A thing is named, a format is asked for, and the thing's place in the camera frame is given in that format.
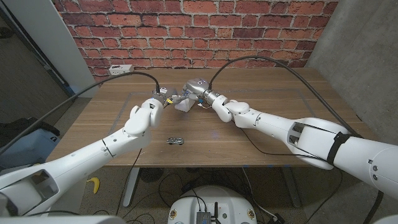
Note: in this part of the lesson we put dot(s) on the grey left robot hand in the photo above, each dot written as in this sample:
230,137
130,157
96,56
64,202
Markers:
168,95

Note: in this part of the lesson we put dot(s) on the white power strip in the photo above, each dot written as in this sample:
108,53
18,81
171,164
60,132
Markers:
121,70

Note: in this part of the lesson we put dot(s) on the black power adapter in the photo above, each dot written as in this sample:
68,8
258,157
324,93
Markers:
276,218

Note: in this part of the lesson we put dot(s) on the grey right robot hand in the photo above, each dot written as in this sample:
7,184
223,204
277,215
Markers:
197,87

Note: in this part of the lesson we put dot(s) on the white robot torso edge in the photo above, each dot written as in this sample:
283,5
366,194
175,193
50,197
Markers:
62,220

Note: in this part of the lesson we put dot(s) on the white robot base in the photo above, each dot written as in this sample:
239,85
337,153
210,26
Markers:
217,199

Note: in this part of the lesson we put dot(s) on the white table leg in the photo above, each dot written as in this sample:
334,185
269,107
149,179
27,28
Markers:
130,189

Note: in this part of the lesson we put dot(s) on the blue plastic bin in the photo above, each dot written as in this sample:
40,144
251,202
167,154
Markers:
28,149

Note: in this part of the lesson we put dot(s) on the black round floor fan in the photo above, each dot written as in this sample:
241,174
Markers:
151,174

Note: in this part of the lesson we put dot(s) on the small metal toy car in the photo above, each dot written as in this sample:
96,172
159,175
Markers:
175,141

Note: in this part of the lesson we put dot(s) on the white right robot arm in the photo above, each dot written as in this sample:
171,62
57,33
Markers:
311,140

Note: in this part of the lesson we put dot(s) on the white paper tissue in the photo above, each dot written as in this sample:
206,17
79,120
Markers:
184,106

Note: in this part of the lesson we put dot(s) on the black bag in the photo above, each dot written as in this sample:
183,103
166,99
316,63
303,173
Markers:
18,127

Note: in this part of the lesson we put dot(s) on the grey table leg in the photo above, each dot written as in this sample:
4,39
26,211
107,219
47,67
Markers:
292,189

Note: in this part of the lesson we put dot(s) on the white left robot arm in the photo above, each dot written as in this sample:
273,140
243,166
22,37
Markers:
84,158

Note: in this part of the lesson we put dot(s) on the white pillar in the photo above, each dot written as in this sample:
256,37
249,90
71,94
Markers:
53,37

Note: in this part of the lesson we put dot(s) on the yellow banana-shaped object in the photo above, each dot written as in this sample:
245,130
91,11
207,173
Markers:
94,183

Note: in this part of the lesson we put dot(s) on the grey tape outline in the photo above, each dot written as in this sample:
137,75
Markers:
120,113

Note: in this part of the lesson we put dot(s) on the red brick print backdrop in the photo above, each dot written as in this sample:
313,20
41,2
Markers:
186,31

